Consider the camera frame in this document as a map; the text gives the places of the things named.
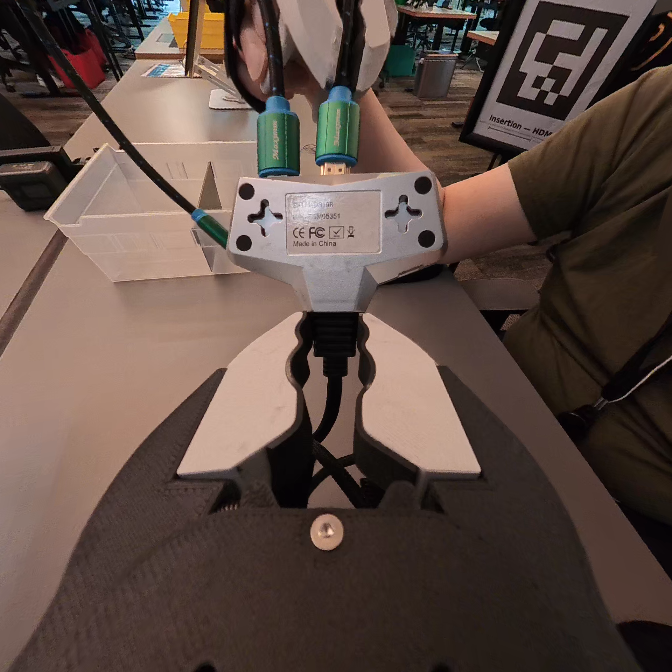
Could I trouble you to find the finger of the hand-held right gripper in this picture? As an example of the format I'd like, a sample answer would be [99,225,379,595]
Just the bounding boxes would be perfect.
[273,0,343,91]
[357,0,398,96]

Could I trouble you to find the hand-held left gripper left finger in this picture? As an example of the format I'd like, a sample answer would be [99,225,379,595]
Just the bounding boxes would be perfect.
[176,312,316,506]

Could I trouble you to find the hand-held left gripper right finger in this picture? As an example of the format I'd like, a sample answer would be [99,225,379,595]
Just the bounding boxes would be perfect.
[355,312,483,492]

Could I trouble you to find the black hdmi cable green plugs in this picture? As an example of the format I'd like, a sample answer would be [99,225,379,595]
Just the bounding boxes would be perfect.
[13,0,301,250]
[315,0,365,179]

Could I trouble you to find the silver hdmi splitter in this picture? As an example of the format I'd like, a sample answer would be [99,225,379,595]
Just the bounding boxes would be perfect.
[226,170,447,316]

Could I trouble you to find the clear plastic bin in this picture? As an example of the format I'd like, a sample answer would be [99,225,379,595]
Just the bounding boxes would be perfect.
[44,142,258,282]

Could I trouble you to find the person's right hand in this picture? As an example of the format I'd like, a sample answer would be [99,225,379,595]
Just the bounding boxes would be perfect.
[237,8,323,113]

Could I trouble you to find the green bin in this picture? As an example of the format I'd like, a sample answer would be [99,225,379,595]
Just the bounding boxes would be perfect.
[386,44,418,79]

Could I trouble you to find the silver trash can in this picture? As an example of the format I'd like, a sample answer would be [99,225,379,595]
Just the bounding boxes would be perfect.
[415,51,459,99]

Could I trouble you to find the yellow plastic bin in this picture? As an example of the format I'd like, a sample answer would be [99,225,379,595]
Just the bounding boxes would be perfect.
[168,10,226,50]

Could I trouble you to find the black framed marker sign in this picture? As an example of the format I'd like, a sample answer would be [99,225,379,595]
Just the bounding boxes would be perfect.
[459,0,659,155]

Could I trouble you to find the red bag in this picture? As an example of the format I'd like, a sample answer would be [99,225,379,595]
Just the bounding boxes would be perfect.
[50,31,106,90]

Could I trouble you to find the person in olive shirt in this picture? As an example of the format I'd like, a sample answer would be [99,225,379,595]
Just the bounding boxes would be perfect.
[504,65,672,557]

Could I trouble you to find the black lanyard strap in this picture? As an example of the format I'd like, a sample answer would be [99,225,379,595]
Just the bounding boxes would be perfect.
[559,325,672,442]

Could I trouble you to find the black action camera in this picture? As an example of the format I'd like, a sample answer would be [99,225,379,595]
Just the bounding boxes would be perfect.
[0,147,85,212]

